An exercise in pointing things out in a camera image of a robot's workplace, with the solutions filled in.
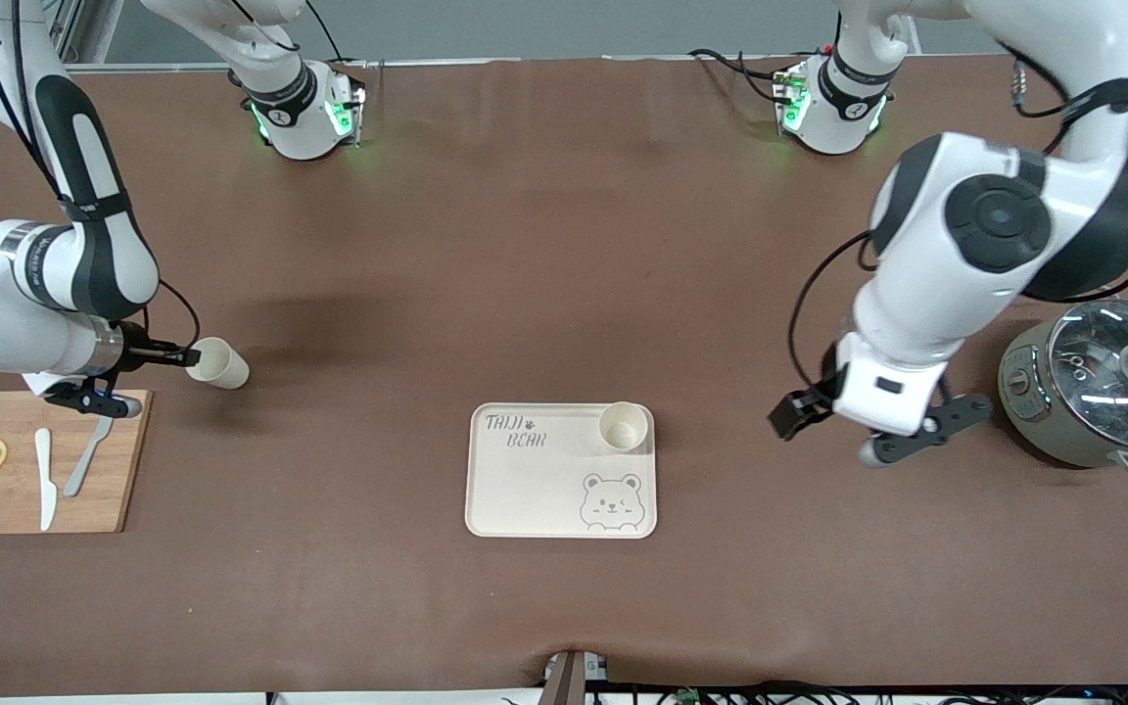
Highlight brown table mat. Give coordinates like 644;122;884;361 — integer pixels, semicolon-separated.
0;57;1128;698

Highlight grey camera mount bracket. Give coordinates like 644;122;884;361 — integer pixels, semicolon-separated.
542;649;612;705

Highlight white plastic knife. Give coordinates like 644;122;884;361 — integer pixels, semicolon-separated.
33;428;59;533

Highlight black left base cables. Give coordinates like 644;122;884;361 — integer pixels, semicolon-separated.
689;47;800;104

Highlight aluminium frame structure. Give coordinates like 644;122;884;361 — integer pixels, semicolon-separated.
40;0;85;70

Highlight pale green electric cooking pot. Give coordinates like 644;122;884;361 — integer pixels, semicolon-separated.
998;299;1128;481

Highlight grey plastic knife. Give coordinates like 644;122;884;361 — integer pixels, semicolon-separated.
63;411;118;498

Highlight wooden cutting board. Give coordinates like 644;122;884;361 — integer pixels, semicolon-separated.
0;390;154;536

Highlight white IKEA cup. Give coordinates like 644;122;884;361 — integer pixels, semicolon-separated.
184;337;252;391
598;400;650;453

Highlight black right base cable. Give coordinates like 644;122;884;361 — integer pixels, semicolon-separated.
231;0;369;70

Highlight cream bear print tray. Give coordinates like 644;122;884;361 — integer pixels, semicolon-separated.
465;402;658;541

